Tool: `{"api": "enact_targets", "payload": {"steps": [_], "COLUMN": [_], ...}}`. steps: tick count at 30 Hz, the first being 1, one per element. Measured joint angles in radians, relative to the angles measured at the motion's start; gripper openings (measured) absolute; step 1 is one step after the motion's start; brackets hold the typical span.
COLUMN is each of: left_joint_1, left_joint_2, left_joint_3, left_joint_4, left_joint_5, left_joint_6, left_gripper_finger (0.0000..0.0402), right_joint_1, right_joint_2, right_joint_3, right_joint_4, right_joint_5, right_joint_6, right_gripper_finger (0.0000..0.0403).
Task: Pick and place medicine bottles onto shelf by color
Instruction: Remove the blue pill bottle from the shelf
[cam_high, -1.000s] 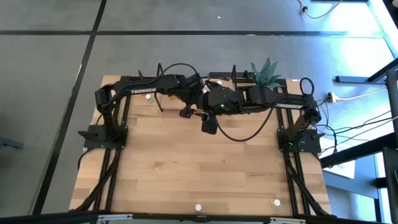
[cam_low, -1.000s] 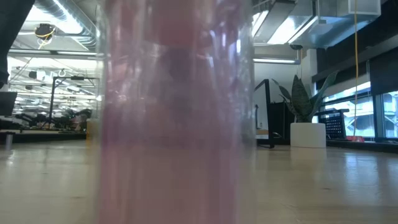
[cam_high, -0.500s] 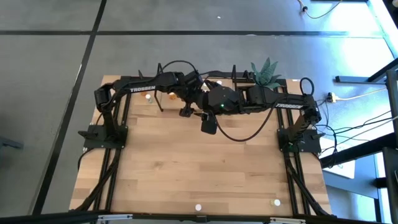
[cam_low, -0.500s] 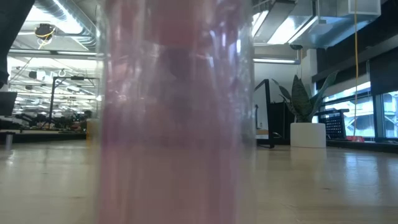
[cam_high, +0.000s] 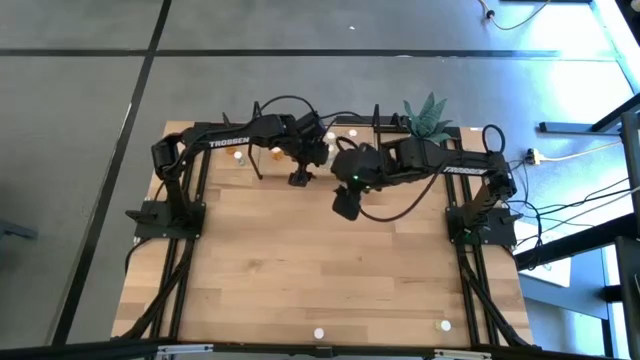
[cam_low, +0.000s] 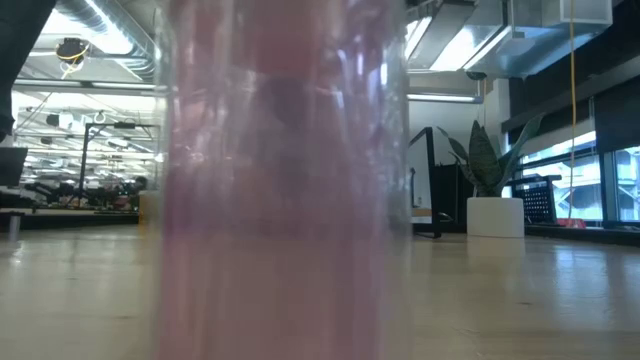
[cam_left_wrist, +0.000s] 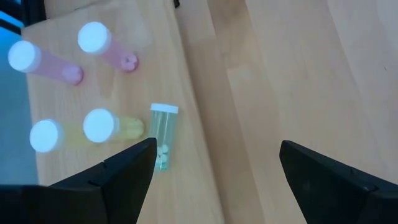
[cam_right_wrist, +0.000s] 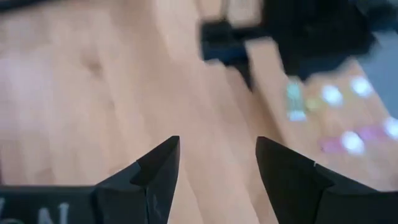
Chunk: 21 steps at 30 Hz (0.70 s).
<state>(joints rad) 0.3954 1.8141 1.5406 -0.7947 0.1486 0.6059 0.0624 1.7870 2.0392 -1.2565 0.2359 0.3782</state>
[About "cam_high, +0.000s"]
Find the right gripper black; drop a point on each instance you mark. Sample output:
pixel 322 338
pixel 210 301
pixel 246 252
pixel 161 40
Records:
pixel 357 167

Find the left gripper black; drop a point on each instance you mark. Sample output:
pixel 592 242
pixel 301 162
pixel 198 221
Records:
pixel 312 145

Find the small teal pill bottle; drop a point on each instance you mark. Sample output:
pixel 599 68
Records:
pixel 240 159

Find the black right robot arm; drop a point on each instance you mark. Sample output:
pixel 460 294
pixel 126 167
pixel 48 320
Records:
pixel 465 170

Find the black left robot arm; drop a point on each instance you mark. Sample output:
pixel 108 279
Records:
pixel 230 142

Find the green plant in white pot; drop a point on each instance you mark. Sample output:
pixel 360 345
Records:
pixel 427 122

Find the white paper sheet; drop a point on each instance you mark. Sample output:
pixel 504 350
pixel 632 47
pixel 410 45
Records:
pixel 545 270

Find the black beam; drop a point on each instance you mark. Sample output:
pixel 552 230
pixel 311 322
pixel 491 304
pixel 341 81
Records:
pixel 75 354

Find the grey floor object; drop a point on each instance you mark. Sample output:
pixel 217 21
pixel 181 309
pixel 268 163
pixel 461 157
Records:
pixel 17 231

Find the black aluminium table frame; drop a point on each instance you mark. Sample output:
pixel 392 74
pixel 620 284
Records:
pixel 170 260

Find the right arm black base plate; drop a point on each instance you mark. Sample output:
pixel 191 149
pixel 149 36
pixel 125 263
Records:
pixel 500 232

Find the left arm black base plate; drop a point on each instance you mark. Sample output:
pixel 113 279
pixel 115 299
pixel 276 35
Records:
pixel 150 227

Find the silver aluminium bracket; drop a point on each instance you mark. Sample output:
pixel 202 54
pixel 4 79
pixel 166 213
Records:
pixel 460 355
pixel 185 350

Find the black metal desk frame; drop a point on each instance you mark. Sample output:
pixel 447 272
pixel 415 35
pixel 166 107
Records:
pixel 631 175

